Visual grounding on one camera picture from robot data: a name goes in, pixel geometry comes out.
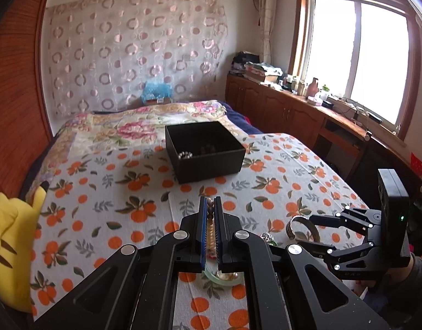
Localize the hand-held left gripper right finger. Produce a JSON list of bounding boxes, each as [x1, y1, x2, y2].
[[214, 196, 392, 330]]

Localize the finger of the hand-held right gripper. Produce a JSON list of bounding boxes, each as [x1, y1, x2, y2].
[[302, 240, 382, 273], [309, 205, 382, 238]]

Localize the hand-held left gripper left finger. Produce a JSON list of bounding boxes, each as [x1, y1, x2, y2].
[[32, 197, 208, 330]]

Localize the brown bead bracelet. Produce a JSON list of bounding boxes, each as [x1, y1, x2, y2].
[[206, 203, 219, 265]]

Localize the black jewelry box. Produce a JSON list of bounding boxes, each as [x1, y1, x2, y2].
[[165, 121, 246, 184]]

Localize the person's right forearm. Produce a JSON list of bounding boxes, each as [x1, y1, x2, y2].
[[367, 252, 422, 330]]

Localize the green jade bangle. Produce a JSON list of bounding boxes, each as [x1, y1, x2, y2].
[[204, 265, 244, 286]]

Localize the red plastic basket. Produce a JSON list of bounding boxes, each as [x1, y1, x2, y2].
[[409, 152, 422, 177]]

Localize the orange print bedsheet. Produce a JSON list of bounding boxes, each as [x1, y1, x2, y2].
[[30, 132, 370, 330]]

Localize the white power strip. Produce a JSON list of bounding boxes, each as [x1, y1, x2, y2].
[[326, 95, 360, 118]]

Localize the dark blue blanket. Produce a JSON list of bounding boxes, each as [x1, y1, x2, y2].
[[224, 101, 264, 135]]

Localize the floral quilt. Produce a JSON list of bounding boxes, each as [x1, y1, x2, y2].
[[28, 100, 247, 198]]

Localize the wooden cabinet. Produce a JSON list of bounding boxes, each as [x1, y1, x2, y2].
[[225, 74, 371, 179]]

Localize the pink bottle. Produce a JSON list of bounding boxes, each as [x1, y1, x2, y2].
[[307, 77, 321, 98]]

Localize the blue plastic bag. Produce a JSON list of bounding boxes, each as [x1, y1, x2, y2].
[[141, 81, 174, 101]]

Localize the stack of folded clothes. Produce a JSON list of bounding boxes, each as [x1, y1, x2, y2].
[[229, 51, 284, 85]]

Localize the yellow plush toy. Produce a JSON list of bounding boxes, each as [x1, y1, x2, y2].
[[0, 184, 48, 313]]

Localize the beige window curtain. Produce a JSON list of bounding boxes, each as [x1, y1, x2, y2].
[[257, 0, 279, 67]]

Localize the wooden headboard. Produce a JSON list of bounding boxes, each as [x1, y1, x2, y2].
[[0, 0, 59, 200]]

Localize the brown bangle bracelet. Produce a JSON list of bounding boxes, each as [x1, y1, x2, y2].
[[285, 215, 322, 243]]

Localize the wooden frame window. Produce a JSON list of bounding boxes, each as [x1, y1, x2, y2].
[[289, 0, 422, 139]]

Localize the circle pattern wall cloth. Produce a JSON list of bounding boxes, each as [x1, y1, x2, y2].
[[44, 0, 229, 117]]

